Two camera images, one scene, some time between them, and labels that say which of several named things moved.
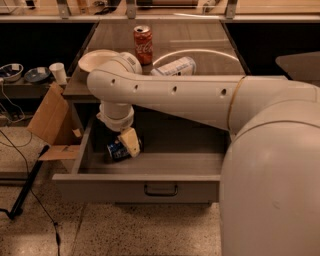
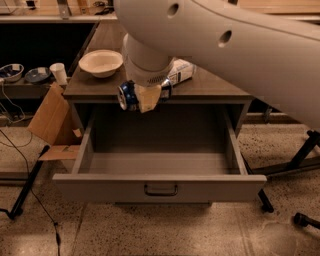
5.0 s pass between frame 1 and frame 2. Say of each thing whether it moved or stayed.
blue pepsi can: moved
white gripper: moved
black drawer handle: stayed
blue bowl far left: stayed
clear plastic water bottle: stayed
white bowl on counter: stayed
